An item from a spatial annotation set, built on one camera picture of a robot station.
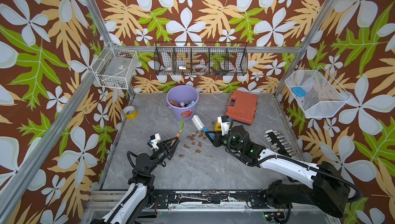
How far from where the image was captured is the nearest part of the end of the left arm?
0.61m

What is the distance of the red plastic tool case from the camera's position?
1.02 metres

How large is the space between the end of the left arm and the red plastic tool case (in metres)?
0.46
